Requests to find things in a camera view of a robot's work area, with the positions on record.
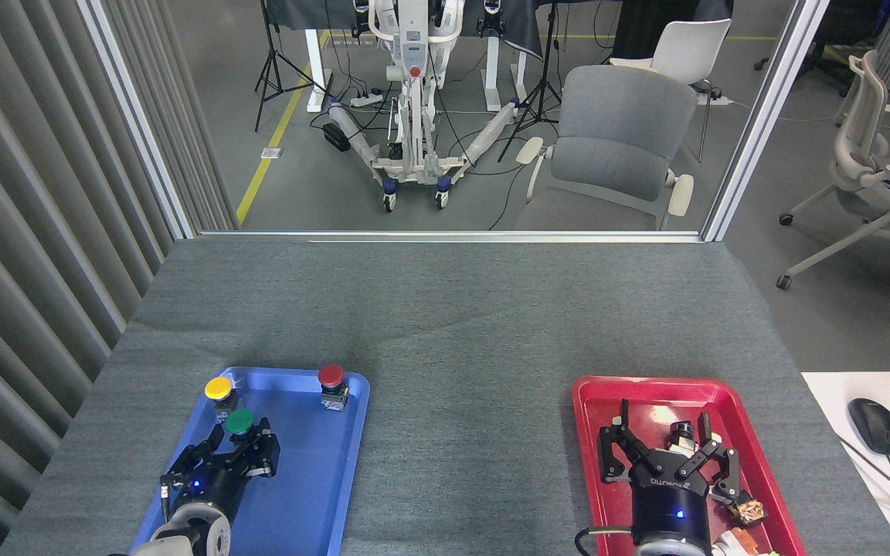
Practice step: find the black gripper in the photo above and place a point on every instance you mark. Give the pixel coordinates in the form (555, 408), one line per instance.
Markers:
(669, 510)
(209, 490)

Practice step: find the green push button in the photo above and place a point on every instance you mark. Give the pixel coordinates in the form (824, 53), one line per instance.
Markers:
(240, 422)

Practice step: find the yellow push button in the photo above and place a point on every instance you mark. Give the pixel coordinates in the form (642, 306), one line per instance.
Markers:
(219, 388)

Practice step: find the red push button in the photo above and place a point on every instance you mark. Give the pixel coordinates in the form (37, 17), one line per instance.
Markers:
(331, 376)

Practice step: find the red plastic tray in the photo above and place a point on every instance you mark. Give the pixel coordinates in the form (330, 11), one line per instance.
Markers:
(630, 401)

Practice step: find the blue plastic tray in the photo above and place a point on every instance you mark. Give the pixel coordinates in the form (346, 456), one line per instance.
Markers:
(298, 494)

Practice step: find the black computer mouse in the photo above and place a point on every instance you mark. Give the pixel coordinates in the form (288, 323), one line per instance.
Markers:
(875, 426)

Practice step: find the metal floor plate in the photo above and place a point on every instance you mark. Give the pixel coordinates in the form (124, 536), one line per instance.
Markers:
(271, 153)

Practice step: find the grey office chair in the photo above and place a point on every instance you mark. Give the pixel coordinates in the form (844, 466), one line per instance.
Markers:
(615, 154)

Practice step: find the black power adapter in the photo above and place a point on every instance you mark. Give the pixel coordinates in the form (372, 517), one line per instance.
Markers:
(335, 137)

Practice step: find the white mesh office chair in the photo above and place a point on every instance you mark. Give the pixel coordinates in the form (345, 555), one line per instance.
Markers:
(862, 154)

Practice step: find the white power strip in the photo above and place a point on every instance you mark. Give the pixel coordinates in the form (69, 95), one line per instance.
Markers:
(366, 99)
(715, 97)

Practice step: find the black tripod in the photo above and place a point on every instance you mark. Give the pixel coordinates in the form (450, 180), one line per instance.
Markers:
(272, 54)
(544, 85)

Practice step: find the white desk leg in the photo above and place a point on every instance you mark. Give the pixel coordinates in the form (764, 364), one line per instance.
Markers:
(315, 69)
(494, 73)

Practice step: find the white plastic chair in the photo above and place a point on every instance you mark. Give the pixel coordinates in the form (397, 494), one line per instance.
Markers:
(692, 50)

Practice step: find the white wheeled stand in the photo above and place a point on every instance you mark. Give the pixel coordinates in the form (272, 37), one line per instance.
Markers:
(414, 46)

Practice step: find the dark table cloth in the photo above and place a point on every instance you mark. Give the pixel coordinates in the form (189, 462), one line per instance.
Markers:
(522, 27)

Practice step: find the black silver selector switch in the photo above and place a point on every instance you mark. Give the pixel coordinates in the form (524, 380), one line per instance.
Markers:
(681, 436)

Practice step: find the black orange switch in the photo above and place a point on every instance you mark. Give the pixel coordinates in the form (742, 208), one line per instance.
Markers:
(750, 511)

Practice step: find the white orange switch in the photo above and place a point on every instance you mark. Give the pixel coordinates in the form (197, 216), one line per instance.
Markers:
(738, 540)

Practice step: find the silver frame rail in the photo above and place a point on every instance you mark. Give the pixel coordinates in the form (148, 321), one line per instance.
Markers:
(453, 235)

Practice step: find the silver frame post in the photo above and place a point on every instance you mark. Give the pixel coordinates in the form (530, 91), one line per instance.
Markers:
(140, 123)
(762, 123)

